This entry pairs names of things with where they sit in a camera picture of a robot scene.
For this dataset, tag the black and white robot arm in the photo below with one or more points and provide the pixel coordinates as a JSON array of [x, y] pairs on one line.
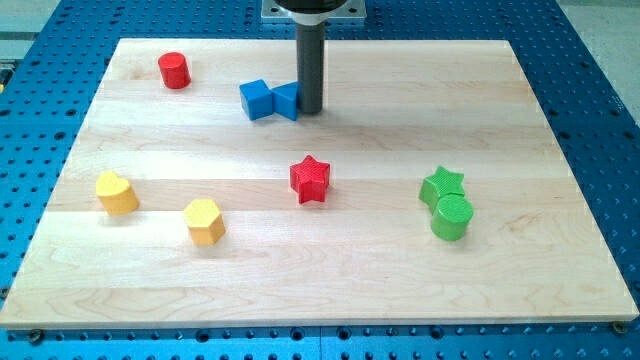
[[309, 12]]

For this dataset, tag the red star block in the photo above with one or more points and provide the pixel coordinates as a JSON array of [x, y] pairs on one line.
[[310, 179]]

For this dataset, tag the blue triangle block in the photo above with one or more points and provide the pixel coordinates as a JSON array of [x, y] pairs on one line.
[[285, 99]]

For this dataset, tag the blue cube block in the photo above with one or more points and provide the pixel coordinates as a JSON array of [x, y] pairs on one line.
[[256, 99]]

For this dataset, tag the light wooden board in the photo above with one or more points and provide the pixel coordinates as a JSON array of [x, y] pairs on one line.
[[394, 111]]

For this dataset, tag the yellow hexagon block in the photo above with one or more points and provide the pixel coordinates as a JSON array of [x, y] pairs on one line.
[[204, 221]]

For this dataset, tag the green star block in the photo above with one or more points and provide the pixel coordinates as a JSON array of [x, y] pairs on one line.
[[440, 184]]

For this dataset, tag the green cylinder block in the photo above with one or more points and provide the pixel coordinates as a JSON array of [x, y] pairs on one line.
[[451, 217]]

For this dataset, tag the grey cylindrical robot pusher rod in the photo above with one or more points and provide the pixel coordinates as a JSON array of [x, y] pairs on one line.
[[310, 67]]

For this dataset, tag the red cylinder block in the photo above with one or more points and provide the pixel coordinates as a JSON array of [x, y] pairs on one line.
[[174, 70]]

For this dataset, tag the yellow heart block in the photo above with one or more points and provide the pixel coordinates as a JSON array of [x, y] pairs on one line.
[[116, 194]]

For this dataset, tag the blue perforated table plate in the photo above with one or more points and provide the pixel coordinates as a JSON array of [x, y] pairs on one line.
[[69, 49]]

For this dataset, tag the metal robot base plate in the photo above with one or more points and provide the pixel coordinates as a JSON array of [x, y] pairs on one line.
[[352, 11]]

